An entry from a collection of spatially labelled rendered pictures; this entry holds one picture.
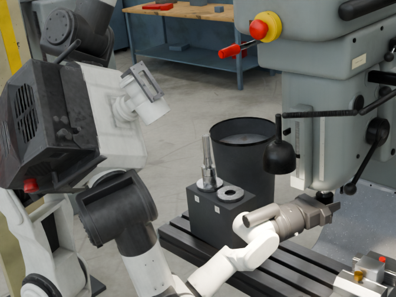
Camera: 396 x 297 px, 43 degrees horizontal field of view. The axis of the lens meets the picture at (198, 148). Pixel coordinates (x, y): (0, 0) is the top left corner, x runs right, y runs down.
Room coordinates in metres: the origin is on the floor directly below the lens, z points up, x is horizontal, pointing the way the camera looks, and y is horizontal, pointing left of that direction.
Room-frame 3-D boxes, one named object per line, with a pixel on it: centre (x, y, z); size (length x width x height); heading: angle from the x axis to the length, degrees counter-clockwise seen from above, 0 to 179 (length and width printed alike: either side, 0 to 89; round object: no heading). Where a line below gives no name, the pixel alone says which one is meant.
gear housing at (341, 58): (1.19, -0.36, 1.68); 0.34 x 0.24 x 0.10; 133
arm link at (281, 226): (1.07, -0.14, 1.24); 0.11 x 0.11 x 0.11; 28
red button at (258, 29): (0.99, -0.14, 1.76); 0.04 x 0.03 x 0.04; 43
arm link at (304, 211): (1.12, -0.25, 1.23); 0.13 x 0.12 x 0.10; 28
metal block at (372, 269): (1.06, -0.43, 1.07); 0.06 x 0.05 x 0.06; 46
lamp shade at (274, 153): (0.97, -0.17, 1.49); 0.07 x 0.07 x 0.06
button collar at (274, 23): (1.00, -0.16, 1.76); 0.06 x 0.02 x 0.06; 43
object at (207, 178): (1.47, -0.03, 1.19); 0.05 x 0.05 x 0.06
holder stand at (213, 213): (1.43, -0.06, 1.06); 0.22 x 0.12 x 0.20; 38
